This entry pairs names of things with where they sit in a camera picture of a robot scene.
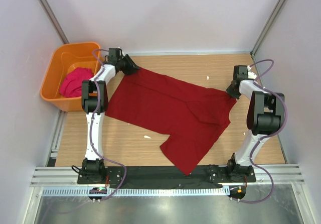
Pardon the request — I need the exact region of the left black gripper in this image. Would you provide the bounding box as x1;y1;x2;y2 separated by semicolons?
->
117;55;140;76

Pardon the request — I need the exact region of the dark red t-shirt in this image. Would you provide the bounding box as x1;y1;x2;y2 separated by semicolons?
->
106;68;237;175

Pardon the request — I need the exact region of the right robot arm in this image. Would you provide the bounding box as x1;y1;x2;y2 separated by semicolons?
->
226;65;287;182

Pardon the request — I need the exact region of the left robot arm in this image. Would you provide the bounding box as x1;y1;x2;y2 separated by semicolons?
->
77;48;140;184

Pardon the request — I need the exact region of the orange plastic bin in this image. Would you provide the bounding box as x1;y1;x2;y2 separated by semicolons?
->
40;42;101;112

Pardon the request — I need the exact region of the pink t-shirt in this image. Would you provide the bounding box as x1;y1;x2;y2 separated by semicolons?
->
59;67;93;98

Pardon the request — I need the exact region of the aluminium rail frame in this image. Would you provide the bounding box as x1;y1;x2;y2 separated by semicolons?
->
30;164;305;187

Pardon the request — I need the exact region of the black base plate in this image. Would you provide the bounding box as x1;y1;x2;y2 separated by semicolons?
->
77;164;256;189

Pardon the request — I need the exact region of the slotted cable duct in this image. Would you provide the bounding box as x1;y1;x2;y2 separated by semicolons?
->
42;186;230;197

